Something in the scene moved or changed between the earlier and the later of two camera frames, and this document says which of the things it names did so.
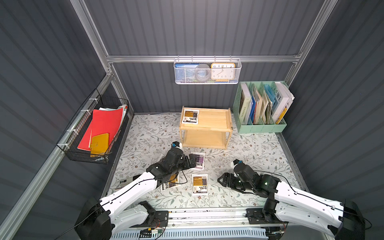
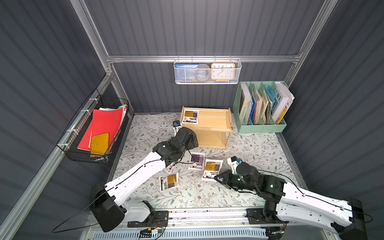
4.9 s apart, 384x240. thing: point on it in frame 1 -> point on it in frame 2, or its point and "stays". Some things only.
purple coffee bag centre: (200, 160) stays
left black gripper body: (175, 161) -> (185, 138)
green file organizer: (258, 106) stays
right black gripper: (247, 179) stays
